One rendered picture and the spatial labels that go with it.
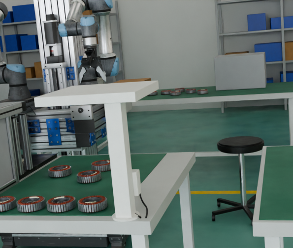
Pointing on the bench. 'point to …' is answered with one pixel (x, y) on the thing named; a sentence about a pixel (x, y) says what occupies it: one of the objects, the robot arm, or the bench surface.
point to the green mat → (73, 184)
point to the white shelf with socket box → (120, 184)
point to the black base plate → (37, 163)
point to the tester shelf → (1, 111)
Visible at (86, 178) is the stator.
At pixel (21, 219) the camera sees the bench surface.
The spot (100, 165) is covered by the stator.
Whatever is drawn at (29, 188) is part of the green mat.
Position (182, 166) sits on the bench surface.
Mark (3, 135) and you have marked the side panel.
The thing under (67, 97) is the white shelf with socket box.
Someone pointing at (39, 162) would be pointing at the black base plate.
